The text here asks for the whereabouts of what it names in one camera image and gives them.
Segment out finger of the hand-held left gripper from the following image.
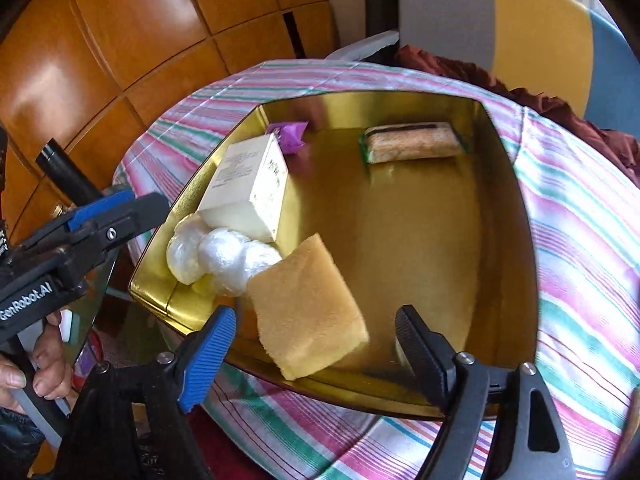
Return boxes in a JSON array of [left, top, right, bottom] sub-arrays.
[[20, 190, 137, 249], [14, 194, 172, 281]]

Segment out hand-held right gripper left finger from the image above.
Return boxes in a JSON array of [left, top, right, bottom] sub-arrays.
[[55, 305, 237, 480]]

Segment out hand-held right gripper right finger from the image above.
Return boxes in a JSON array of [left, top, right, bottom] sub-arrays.
[[394, 305, 578, 480]]

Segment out clear plastic balls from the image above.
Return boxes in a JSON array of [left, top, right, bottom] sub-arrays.
[[166, 212, 283, 297]]

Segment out yellow sponge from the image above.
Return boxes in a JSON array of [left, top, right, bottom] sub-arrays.
[[246, 233, 371, 381]]

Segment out cream carton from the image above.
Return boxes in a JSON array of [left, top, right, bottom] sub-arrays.
[[196, 133, 290, 242]]

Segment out square gold tin box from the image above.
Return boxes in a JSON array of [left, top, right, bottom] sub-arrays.
[[129, 91, 541, 420]]

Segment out purple candy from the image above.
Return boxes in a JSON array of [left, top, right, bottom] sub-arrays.
[[265, 121, 308, 153]]

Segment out green cracker pack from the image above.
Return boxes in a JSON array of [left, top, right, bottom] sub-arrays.
[[359, 120, 471, 165]]

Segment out person's left hand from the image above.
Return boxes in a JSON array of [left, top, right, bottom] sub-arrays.
[[0, 310, 75, 413]]

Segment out person's red clothing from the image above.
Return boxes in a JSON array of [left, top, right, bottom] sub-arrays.
[[187, 405, 261, 480]]

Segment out striped tablecloth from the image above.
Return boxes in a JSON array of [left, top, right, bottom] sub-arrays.
[[112, 60, 640, 480]]

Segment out dark red cloth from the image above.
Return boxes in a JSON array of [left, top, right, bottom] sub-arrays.
[[392, 45, 640, 186]]

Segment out grey yellow blue chair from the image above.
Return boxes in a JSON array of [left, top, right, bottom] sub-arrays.
[[325, 0, 640, 136]]

